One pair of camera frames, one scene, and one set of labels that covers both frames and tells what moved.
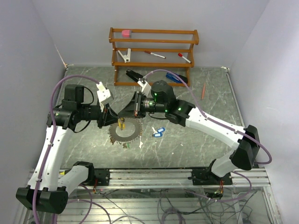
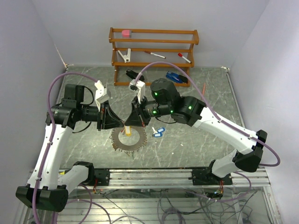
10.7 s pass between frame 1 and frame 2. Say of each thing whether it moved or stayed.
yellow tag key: moved
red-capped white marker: stayed
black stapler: stayed
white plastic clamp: stayed
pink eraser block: stayed
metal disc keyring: moved
